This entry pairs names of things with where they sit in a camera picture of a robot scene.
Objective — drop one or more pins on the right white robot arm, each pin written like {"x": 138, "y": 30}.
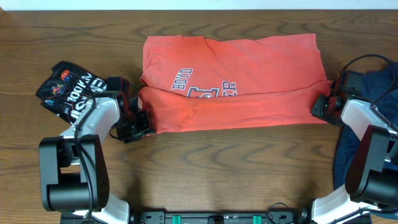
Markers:
{"x": 369, "y": 187}

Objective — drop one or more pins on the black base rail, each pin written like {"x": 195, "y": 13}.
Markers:
{"x": 277, "y": 213}

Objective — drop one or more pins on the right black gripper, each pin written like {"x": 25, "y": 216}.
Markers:
{"x": 316, "y": 111}

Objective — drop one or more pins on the orange printed t-shirt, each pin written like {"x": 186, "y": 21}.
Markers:
{"x": 191, "y": 83}

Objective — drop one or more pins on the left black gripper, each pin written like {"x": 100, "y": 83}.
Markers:
{"x": 147, "y": 128}

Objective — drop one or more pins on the dark blue garment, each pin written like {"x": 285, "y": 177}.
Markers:
{"x": 379, "y": 87}

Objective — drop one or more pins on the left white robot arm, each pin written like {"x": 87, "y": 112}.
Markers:
{"x": 73, "y": 174}

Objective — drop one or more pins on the black folded printed shirt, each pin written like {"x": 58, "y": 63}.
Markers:
{"x": 67, "y": 90}

